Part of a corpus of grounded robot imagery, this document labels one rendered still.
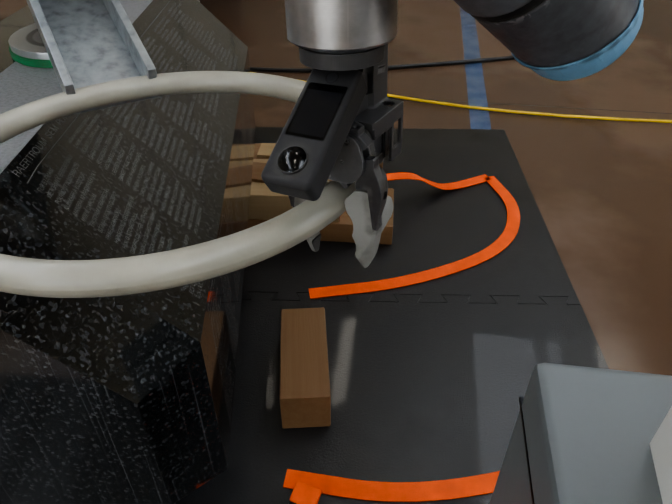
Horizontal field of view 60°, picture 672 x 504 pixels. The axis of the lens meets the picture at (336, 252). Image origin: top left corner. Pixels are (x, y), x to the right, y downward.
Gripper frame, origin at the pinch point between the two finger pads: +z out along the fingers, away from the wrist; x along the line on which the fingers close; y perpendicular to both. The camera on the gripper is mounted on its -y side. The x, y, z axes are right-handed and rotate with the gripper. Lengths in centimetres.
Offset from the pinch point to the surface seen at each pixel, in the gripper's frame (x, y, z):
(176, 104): 63, 41, 10
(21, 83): 72, 16, -1
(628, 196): -19, 185, 83
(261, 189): 86, 92, 61
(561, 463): -25.2, -9.1, 5.6
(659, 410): -30.9, -0.1, 5.5
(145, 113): 60, 31, 7
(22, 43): 82, 24, -5
